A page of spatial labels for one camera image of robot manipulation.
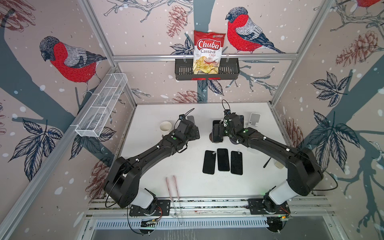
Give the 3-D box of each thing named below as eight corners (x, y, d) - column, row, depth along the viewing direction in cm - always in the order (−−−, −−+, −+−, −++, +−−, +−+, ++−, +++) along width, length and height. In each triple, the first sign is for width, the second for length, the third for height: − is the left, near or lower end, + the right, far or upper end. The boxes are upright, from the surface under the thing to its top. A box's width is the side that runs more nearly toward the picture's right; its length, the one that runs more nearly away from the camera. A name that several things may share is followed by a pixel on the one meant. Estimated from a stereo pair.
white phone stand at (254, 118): (246, 128, 108) (250, 117, 99) (248, 121, 112) (252, 111, 103) (254, 130, 106) (259, 120, 98) (255, 124, 110) (261, 114, 101)
